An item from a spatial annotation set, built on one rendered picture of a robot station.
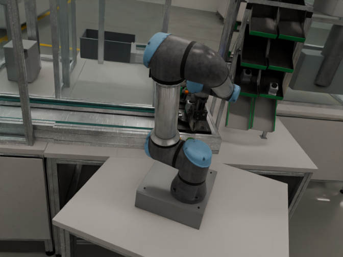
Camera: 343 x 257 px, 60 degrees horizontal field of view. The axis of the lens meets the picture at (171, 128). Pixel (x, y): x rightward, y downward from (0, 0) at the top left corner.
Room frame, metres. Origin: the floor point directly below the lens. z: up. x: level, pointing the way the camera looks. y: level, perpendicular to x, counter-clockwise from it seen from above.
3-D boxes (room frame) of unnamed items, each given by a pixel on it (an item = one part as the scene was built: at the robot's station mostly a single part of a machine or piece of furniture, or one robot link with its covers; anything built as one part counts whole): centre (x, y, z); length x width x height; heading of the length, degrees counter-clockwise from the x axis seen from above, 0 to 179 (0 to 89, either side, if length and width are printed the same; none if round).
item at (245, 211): (0.99, -0.13, 0.84); 0.90 x 0.70 x 0.03; 76
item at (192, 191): (0.94, -0.11, 1.00); 0.15 x 0.15 x 0.10
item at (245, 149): (1.97, -0.01, 0.85); 1.50 x 1.41 x 0.03; 100
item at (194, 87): (1.20, -0.09, 1.33); 0.11 x 0.11 x 0.08; 69
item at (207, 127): (1.53, -0.09, 0.96); 0.24 x 0.24 x 0.02; 10
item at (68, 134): (1.33, 0.16, 0.91); 0.89 x 0.06 x 0.11; 100
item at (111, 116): (1.50, 0.21, 0.91); 0.84 x 0.28 x 0.10; 100
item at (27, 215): (1.79, 1.04, 0.43); 1.39 x 0.63 x 0.86; 10
